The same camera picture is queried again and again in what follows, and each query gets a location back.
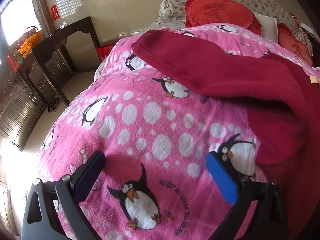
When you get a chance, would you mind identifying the orange plastic basket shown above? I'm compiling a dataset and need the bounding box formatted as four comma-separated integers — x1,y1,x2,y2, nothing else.
19,26,43,57

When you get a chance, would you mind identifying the white box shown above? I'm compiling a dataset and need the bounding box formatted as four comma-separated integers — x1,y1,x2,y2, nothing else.
301,22,320,34

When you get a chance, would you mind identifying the dark carved wooden headboard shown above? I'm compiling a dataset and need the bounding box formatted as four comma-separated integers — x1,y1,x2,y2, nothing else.
306,31,320,67

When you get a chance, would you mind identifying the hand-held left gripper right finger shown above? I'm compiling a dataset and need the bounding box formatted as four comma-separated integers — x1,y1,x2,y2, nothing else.
205,151,288,240

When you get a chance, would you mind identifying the dark wooden desk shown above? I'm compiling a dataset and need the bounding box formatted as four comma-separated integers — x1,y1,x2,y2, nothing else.
21,16,99,105

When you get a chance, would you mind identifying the white pillow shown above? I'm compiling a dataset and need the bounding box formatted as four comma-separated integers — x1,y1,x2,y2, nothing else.
252,12,278,43

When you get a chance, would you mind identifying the wooden framed window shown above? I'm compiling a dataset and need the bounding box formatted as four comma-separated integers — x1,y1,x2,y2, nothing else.
0,0,48,64

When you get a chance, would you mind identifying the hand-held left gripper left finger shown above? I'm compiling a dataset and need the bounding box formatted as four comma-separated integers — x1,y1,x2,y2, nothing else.
21,150,107,240

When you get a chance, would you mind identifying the dark wooden louvred cabinet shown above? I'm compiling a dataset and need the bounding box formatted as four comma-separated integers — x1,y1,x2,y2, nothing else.
0,52,75,152

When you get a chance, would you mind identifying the red bag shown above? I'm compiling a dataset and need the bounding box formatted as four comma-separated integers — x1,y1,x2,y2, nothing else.
96,45,114,63

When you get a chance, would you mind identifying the dark red fleece garment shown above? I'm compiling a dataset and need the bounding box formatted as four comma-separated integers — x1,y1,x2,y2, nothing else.
131,29,320,240

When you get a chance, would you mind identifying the red heart-shaped cushion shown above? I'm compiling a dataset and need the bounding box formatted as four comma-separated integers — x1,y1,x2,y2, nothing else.
184,0,262,36
276,23,314,67

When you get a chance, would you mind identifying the pink penguin print blanket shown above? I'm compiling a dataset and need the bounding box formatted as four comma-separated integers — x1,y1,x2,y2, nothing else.
24,22,320,240

